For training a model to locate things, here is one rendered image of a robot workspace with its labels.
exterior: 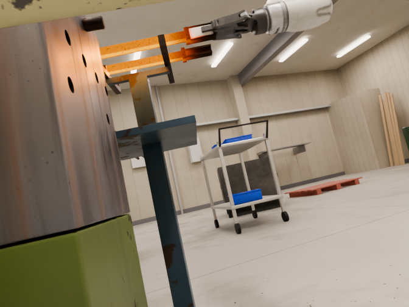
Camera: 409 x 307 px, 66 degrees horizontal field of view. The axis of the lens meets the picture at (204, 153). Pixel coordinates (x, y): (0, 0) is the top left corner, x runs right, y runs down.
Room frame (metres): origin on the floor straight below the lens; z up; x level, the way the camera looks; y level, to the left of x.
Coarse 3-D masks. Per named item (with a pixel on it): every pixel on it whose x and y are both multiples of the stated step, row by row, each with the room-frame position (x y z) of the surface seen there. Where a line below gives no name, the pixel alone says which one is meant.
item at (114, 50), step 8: (200, 24) 0.90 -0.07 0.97; (208, 24) 0.90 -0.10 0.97; (176, 32) 0.89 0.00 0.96; (184, 32) 0.89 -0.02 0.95; (136, 40) 0.88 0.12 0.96; (144, 40) 0.89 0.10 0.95; (152, 40) 0.89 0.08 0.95; (168, 40) 0.89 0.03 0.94; (176, 40) 0.90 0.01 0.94; (184, 40) 0.91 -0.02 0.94; (192, 40) 0.90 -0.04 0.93; (200, 40) 0.91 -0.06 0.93; (208, 40) 0.93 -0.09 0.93; (104, 48) 0.88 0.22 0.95; (112, 48) 0.88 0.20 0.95; (120, 48) 0.88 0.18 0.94; (128, 48) 0.88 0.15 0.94; (136, 48) 0.89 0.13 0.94; (144, 48) 0.90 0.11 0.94; (152, 48) 0.91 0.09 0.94; (104, 56) 0.89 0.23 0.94; (112, 56) 0.90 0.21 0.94
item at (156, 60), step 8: (192, 48) 1.01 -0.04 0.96; (200, 48) 1.02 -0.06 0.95; (208, 48) 1.02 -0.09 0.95; (160, 56) 1.01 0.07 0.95; (176, 56) 1.01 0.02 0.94; (184, 56) 1.00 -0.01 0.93; (192, 56) 1.01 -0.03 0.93; (200, 56) 1.03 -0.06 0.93; (120, 64) 1.00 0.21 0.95; (128, 64) 1.00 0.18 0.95; (136, 64) 1.00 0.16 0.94; (144, 64) 1.00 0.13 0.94; (152, 64) 1.02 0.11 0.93; (160, 64) 1.03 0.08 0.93; (112, 72) 1.01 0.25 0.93; (120, 72) 1.03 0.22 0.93
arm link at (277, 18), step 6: (264, 6) 0.91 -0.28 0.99; (270, 6) 0.89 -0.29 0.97; (276, 6) 0.88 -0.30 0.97; (282, 6) 0.88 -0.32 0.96; (270, 12) 0.88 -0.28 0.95; (276, 12) 0.88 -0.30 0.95; (282, 12) 0.88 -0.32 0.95; (270, 18) 0.89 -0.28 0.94; (276, 18) 0.89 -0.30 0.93; (282, 18) 0.89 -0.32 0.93; (270, 24) 0.90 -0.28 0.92; (276, 24) 0.90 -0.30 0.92; (282, 24) 0.90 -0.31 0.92; (270, 30) 0.92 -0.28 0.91; (276, 30) 0.92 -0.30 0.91; (282, 30) 0.93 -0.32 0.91
